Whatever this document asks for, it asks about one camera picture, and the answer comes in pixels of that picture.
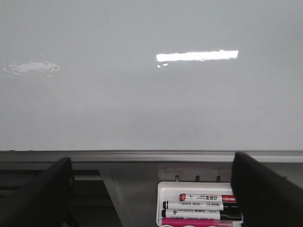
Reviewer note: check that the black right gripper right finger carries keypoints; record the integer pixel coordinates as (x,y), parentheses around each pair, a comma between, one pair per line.
(265,198)

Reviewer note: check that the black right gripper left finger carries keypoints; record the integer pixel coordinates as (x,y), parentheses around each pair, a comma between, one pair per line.
(44,201)

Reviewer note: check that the red capped whiteboard marker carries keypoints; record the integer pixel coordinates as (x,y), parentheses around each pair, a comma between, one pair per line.
(207,197)

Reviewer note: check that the black capped marker lower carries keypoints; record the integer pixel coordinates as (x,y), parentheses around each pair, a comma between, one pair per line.
(202,214)

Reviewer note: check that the black capped marker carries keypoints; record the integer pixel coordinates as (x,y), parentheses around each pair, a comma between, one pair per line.
(202,214)
(183,205)

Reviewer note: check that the black capped marker upper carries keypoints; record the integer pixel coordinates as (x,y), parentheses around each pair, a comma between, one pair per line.
(183,205)

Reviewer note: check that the white plastic marker tray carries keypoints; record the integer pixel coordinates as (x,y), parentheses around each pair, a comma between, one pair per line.
(170,191)

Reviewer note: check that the pink marker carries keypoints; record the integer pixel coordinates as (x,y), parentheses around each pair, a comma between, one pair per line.
(194,223)

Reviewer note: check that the white whiteboard with aluminium frame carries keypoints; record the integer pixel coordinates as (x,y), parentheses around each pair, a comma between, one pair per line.
(151,80)

